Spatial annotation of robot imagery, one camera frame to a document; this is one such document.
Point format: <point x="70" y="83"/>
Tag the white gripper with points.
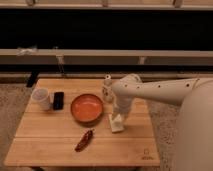
<point x="120" y="110"/>

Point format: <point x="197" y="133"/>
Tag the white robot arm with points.
<point x="194" y="142"/>

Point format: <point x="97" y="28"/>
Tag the small white bottle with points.
<point x="106" y="89"/>

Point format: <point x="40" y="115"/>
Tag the dried red chili pepper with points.
<point x="85" y="140"/>

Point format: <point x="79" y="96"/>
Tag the wooden table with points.
<point x="49" y="138"/>

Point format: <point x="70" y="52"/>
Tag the white rectangular block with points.
<point x="116" y="123"/>

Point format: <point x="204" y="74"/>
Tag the white paper cup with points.
<point x="42" y="98"/>

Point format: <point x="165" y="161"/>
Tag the black rectangular box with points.
<point x="58" y="100"/>

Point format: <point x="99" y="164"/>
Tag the orange bowl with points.
<point x="86" y="108"/>

